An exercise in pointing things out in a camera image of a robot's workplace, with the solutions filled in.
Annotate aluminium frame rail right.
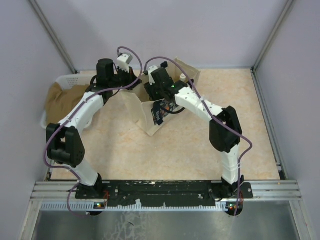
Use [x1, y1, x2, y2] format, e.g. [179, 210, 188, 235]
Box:
[251, 0, 296, 74]

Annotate cream canvas tote bag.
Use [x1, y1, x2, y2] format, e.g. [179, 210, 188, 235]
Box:
[120, 58, 201, 136]

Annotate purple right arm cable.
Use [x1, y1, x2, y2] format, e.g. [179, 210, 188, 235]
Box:
[144, 57, 253, 217]

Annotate aluminium frame rail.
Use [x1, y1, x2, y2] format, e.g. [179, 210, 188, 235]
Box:
[27, 0, 78, 74]
[251, 0, 296, 74]

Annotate brown cloth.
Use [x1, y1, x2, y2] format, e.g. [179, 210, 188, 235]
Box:
[44, 82, 89, 125]

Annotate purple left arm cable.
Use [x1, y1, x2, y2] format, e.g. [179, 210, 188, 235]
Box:
[43, 46, 144, 217]

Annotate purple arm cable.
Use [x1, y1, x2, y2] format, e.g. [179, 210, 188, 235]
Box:
[43, 46, 144, 217]
[144, 57, 253, 217]

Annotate amber liquid clear bottle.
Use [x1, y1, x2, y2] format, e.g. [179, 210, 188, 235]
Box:
[179, 73, 188, 83]

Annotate aluminium front frame rails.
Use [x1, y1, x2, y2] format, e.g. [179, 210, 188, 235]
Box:
[31, 180, 302, 202]

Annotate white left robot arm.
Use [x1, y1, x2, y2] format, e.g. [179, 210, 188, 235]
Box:
[44, 53, 141, 199]

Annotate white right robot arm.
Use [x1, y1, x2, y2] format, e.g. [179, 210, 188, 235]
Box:
[143, 66, 244, 198]

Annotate white slotted cable duct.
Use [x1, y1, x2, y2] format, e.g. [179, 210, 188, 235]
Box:
[39, 199, 242, 213]

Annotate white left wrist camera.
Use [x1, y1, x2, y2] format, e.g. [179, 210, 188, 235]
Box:
[116, 53, 133, 73]

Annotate white plastic basket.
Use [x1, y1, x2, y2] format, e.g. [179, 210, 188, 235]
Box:
[40, 74, 93, 130]

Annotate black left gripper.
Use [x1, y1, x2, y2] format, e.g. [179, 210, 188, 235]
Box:
[108, 64, 141, 90]

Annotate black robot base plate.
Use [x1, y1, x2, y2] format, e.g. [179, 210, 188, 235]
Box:
[75, 180, 253, 216]

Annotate aluminium frame rail left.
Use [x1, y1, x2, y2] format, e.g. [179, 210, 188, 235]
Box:
[27, 0, 78, 74]

